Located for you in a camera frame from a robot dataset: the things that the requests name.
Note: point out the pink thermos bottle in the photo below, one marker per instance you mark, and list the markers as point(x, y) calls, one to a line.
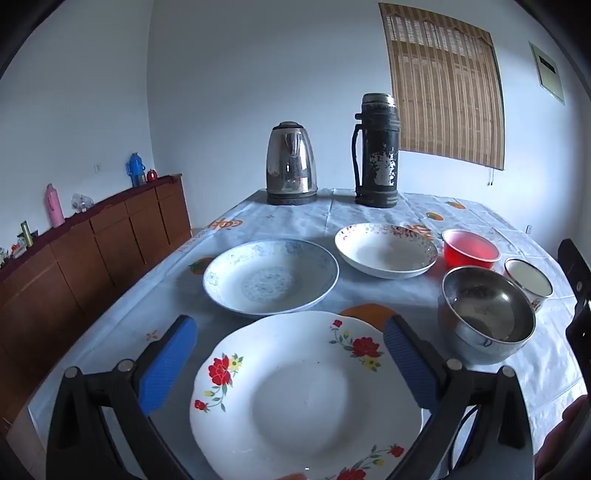
point(55, 207)

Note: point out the red plastic bowl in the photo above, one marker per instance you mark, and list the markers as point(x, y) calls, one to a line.
point(471, 251)

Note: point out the clear plastic wrapper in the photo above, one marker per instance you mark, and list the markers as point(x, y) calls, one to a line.
point(82, 202)

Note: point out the white plate with blue pattern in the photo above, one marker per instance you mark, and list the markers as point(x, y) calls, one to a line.
point(270, 279)

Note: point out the worn black thermos flask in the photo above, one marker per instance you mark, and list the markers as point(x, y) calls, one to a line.
point(376, 152)

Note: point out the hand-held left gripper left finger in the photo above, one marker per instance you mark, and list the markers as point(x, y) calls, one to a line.
point(168, 364)

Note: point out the white wall panel box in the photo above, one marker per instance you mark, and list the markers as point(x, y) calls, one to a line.
point(548, 74)

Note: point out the stainless steel bowl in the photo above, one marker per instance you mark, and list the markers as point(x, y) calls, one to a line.
point(485, 309)

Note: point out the small red container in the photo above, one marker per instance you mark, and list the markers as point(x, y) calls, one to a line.
point(152, 176)

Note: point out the white bowl red rim pattern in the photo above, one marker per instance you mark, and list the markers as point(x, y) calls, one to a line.
point(383, 251)

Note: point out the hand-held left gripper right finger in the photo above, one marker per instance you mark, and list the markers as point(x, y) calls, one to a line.
point(408, 364)

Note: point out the blue thermos jug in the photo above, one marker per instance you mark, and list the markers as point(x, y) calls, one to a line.
point(136, 170)

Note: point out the bamboo window blind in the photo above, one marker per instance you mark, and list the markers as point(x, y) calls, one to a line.
point(443, 87)

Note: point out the person's right hand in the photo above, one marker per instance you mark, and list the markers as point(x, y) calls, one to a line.
point(561, 443)

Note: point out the green bottle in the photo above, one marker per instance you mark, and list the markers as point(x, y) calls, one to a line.
point(27, 233)

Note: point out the stainless steel electric kettle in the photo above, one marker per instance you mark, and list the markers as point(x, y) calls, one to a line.
point(291, 161)

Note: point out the white tablecloth with orange print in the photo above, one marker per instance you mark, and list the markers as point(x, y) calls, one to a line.
point(152, 300)

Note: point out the brown wooden cabinet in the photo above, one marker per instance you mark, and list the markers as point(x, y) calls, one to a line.
point(92, 258)

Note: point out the white plate with red flowers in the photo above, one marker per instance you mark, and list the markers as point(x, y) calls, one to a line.
point(300, 406)

